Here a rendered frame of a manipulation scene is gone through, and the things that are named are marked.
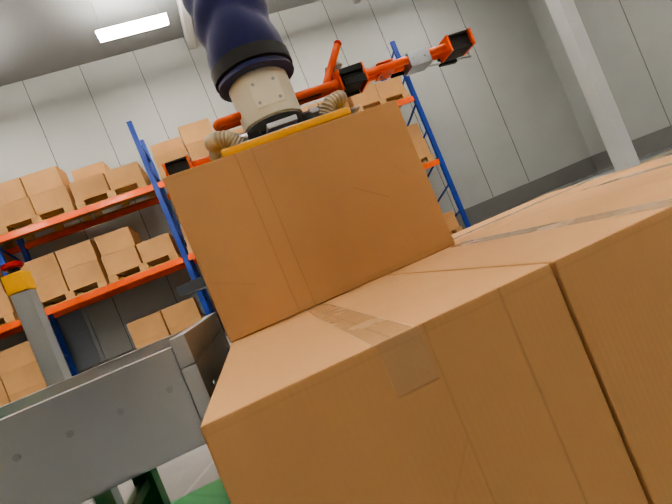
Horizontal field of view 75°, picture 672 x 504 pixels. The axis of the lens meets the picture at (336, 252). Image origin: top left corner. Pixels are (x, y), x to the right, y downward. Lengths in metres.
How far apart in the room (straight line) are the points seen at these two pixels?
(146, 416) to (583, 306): 0.74
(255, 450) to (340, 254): 0.67
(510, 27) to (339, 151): 12.46
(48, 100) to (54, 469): 10.29
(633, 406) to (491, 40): 12.56
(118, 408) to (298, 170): 0.62
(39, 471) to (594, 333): 0.90
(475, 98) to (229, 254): 11.26
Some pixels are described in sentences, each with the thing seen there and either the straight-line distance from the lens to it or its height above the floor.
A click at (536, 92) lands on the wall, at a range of 13.08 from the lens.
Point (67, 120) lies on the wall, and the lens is 10.79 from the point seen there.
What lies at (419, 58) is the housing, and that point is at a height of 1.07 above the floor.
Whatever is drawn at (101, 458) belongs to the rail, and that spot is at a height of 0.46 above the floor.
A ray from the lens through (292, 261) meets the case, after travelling 1.03.
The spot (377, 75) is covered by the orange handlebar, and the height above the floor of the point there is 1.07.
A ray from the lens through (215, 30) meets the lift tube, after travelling 1.30.
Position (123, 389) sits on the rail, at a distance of 0.93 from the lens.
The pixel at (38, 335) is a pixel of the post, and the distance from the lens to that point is 1.85.
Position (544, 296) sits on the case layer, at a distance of 0.53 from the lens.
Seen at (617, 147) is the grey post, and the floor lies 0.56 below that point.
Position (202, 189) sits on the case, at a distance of 1.05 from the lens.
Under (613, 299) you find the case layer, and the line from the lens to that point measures 0.58.
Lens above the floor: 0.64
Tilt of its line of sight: level
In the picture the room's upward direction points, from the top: 22 degrees counter-clockwise
